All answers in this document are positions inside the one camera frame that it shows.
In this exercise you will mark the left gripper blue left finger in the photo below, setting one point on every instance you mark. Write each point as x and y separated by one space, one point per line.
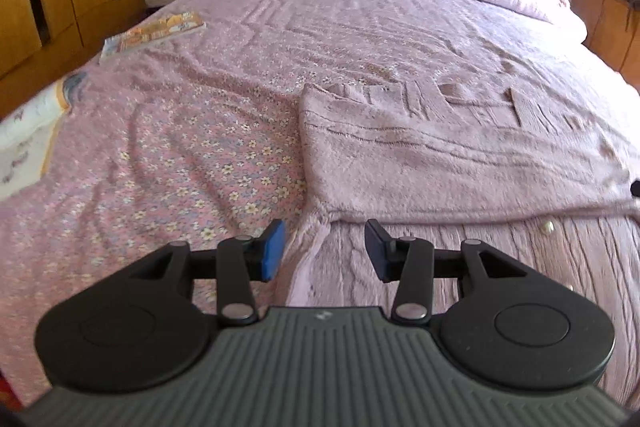
241 260

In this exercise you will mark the pink cable-knit cardigan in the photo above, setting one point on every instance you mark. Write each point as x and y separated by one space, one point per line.
548 185

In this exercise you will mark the brown wooden dresser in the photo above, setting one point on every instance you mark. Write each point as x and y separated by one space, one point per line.
612 34

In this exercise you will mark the white illustrated booklet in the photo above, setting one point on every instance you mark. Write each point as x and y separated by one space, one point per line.
28 134

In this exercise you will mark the colourful picture book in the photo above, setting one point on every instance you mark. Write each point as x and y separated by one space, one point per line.
149 33

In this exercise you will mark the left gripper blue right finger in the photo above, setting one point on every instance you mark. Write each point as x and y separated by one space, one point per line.
409 261

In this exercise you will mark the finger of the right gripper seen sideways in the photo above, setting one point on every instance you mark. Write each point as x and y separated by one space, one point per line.
635 188

